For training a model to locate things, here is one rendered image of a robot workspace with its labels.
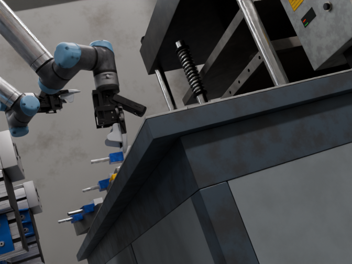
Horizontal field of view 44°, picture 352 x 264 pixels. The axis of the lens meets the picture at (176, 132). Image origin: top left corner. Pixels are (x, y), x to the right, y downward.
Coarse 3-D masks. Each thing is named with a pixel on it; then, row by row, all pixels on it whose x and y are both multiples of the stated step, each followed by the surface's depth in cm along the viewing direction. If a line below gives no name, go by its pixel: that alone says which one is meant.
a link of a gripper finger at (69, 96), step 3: (69, 90) 198; (72, 90) 198; (75, 90) 199; (78, 90) 200; (66, 93) 198; (69, 93) 198; (72, 93) 199; (60, 96) 198; (63, 96) 198; (66, 96) 198; (69, 96) 198; (72, 96) 198; (63, 99) 198; (69, 99) 198; (72, 99) 198
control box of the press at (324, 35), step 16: (288, 0) 173; (304, 0) 164; (320, 0) 157; (336, 0) 150; (288, 16) 175; (304, 16) 166; (320, 16) 159; (336, 16) 152; (304, 32) 169; (320, 32) 161; (336, 32) 153; (304, 48) 171; (320, 48) 163; (336, 48) 155; (320, 64) 165; (336, 64) 170
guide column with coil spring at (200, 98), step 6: (180, 42) 256; (186, 60) 252; (186, 66) 252; (192, 66) 252; (192, 78) 249; (198, 78) 250; (198, 90) 247; (198, 96) 247; (204, 96) 246; (198, 102) 248; (204, 102) 245
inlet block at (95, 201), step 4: (92, 200) 156; (96, 200) 156; (100, 200) 157; (88, 204) 154; (92, 204) 155; (96, 204) 156; (80, 208) 156; (84, 208) 153; (88, 208) 154; (92, 208) 154; (72, 212) 152; (76, 212) 152; (80, 212) 153; (84, 212) 153; (88, 212) 153; (92, 212) 156
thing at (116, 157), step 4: (128, 148) 131; (116, 152) 130; (120, 152) 131; (124, 152) 131; (108, 156) 132; (112, 156) 130; (116, 156) 130; (120, 156) 130; (124, 156) 130; (92, 160) 130; (96, 160) 130; (100, 160) 130; (104, 160) 131; (108, 160) 131; (112, 160) 130; (116, 160) 130; (120, 160) 130
